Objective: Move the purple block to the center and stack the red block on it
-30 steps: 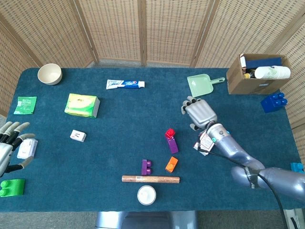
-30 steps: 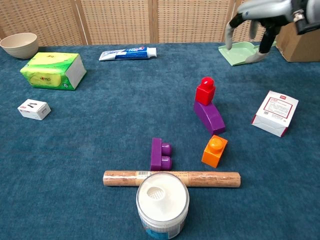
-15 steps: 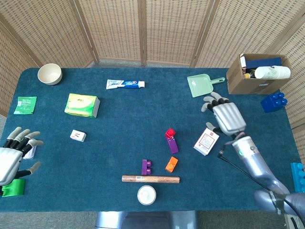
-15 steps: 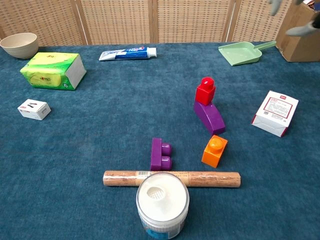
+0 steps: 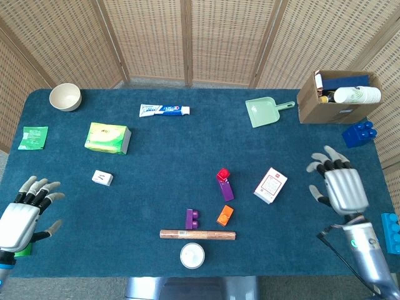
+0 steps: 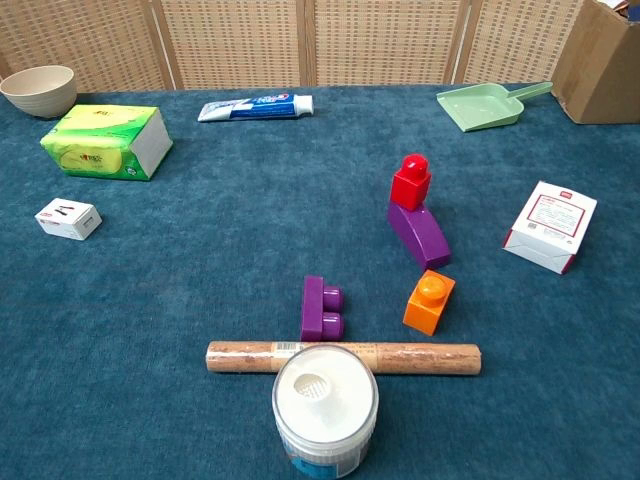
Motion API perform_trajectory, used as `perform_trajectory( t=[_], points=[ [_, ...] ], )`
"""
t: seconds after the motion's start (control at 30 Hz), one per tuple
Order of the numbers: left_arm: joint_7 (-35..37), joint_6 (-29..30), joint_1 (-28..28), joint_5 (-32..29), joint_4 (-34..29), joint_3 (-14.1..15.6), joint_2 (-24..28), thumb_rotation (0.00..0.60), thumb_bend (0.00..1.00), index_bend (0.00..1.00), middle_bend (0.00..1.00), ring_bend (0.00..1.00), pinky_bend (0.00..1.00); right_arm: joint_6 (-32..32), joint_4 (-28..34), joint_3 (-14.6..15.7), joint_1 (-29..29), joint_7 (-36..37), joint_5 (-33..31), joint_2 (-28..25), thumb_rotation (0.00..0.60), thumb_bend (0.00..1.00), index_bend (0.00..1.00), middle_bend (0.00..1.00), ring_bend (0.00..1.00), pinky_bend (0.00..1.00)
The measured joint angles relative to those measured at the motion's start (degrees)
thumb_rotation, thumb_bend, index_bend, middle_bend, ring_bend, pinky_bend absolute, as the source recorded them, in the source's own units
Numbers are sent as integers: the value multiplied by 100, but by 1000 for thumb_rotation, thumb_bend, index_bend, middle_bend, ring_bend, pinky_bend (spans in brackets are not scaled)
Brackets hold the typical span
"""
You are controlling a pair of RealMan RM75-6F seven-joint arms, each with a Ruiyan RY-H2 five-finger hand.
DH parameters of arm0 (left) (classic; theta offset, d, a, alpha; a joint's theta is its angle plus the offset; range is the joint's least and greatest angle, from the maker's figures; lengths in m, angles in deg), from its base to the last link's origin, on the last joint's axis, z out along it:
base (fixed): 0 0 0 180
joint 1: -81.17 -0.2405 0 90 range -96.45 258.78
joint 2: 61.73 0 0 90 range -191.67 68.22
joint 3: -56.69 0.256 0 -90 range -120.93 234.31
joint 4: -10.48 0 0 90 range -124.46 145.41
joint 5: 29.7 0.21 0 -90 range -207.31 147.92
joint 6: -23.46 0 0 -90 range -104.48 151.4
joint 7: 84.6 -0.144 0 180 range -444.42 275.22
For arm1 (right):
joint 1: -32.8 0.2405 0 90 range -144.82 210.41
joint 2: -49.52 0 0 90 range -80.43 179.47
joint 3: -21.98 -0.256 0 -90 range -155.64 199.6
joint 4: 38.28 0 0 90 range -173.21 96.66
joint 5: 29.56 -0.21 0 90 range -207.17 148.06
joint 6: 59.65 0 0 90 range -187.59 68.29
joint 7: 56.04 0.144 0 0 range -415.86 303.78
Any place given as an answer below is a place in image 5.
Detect dark blue flat pad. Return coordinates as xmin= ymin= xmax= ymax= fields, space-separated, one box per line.
xmin=321 ymin=73 xmax=370 ymax=89

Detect white red-print carton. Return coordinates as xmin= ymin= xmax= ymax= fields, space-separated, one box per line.
xmin=253 ymin=167 xmax=288 ymax=205

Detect light blue toy block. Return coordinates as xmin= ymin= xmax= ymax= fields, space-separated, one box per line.
xmin=380 ymin=212 xmax=400 ymax=254

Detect green tissue pack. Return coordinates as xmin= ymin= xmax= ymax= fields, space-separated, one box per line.
xmin=84 ymin=122 xmax=132 ymax=156

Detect stack of paper cups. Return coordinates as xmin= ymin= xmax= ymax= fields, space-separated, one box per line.
xmin=333 ymin=86 xmax=383 ymax=104

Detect light green dustpan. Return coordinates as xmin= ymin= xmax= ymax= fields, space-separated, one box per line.
xmin=245 ymin=97 xmax=296 ymax=129

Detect blue carpet table cover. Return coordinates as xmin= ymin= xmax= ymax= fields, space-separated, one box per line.
xmin=0 ymin=88 xmax=394 ymax=279

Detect small white staples box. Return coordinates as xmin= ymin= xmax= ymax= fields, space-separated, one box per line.
xmin=91 ymin=169 xmax=114 ymax=187

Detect short purple two-stud block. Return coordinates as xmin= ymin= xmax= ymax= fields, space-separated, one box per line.
xmin=185 ymin=208 xmax=200 ymax=230

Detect dark blue toy block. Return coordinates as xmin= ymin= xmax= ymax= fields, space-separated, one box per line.
xmin=341 ymin=121 xmax=378 ymax=148

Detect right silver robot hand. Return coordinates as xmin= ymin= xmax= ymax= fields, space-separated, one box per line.
xmin=306 ymin=145 xmax=369 ymax=216

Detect long purple block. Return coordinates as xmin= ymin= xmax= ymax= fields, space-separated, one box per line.
xmin=217 ymin=178 xmax=235 ymax=202

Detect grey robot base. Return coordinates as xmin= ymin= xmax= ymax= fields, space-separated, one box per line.
xmin=124 ymin=276 xmax=260 ymax=300

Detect beige bowl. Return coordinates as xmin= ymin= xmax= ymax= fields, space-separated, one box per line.
xmin=49 ymin=82 xmax=83 ymax=112

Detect cardboard box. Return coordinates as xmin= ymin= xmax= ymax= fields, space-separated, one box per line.
xmin=296 ymin=69 xmax=384 ymax=125

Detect bamboo folding screen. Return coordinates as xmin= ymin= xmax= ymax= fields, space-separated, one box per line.
xmin=0 ymin=0 xmax=400 ymax=171

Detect green toy block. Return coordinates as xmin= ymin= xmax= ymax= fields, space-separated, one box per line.
xmin=14 ymin=242 xmax=34 ymax=258

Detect orange block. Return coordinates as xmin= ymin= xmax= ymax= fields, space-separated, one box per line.
xmin=216 ymin=204 xmax=234 ymax=226

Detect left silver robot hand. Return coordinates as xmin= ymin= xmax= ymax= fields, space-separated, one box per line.
xmin=0 ymin=175 xmax=66 ymax=253

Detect green sachet packet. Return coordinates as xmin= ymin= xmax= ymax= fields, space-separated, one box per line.
xmin=17 ymin=126 xmax=49 ymax=151

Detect white blue toothpaste tube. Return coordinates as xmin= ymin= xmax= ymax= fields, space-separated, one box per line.
xmin=139 ymin=104 xmax=191 ymax=118

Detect dark bottle yellow cap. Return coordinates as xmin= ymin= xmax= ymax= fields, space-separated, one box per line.
xmin=318 ymin=89 xmax=337 ymax=103

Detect brown paper roll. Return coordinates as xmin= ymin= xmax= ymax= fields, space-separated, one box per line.
xmin=159 ymin=229 xmax=237 ymax=241

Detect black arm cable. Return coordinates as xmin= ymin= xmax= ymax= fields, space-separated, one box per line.
xmin=316 ymin=223 xmax=381 ymax=296

